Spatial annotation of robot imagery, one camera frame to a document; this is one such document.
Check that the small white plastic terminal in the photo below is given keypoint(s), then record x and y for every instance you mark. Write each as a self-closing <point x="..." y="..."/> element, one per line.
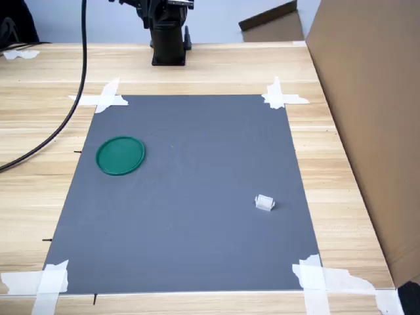
<point x="264" y="202"/>

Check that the round green lid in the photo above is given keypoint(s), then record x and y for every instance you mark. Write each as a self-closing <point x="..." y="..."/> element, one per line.
<point x="120" y="155"/>

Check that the dark grey mat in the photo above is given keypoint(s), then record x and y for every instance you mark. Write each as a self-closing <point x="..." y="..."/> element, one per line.
<point x="183" y="203"/>

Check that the white tape strip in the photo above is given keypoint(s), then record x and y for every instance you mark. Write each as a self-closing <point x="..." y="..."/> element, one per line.
<point x="19" y="282"/>
<point x="111" y="87"/>
<point x="315" y="302"/>
<point x="348" y="280"/>
<point x="275" y="86"/>
<point x="46" y="303"/>
<point x="297" y="99"/>
<point x="82" y="99"/>

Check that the brown cardboard flap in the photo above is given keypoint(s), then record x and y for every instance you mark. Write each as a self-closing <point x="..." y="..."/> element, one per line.
<point x="275" y="28"/>

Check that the large brown cardboard box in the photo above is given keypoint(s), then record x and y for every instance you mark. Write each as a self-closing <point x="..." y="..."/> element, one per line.
<point x="377" y="115"/>

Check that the crumpled white tape piece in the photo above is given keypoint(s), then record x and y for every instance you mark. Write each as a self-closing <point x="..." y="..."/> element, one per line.
<point x="19" y="54"/>

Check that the small black object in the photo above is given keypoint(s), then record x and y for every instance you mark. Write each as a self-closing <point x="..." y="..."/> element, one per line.
<point x="410" y="300"/>

